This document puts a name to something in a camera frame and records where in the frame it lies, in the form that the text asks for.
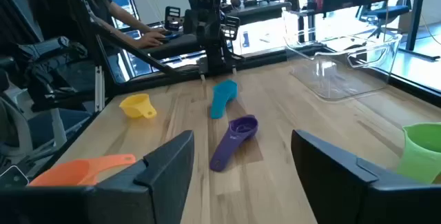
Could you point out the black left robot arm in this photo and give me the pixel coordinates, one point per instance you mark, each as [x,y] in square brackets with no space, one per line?
[213,48]

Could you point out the black standing desk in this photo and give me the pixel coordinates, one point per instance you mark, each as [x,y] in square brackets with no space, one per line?
[415,17]

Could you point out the blue office chair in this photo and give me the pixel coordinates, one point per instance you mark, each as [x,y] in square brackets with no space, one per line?
[389,12]

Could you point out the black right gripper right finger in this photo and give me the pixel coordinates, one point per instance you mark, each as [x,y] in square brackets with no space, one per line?
[337,189]

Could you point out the orange measuring cup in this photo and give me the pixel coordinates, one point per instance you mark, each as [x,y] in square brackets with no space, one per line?
[62,175]

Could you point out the white aluminium post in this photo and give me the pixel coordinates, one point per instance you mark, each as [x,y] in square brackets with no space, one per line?
[99,89]

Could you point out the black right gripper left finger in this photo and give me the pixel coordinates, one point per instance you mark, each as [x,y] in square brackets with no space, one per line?
[155,189]

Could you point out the yellow measuring cup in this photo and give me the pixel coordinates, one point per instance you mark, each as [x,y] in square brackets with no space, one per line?
[136,106]

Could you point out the purple measuring cup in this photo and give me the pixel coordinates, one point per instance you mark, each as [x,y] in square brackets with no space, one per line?
[234,136]

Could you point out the dark grey desk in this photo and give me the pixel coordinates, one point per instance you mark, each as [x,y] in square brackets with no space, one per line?
[255,10]

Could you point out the black metal rig frame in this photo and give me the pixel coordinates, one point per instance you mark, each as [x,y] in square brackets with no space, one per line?
[262,60]

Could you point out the person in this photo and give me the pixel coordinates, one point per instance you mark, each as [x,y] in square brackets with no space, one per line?
[124,15]

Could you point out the clear plastic basket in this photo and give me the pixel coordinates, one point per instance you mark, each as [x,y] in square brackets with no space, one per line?
[341,76]

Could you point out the teal measuring cup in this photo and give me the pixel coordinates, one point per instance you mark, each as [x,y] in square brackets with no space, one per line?
[222,94]

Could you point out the black office chair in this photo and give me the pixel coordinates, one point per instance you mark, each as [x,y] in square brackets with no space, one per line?
[44,50]

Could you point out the green measuring cup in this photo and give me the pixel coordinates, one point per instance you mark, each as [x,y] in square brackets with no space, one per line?
[422,151]

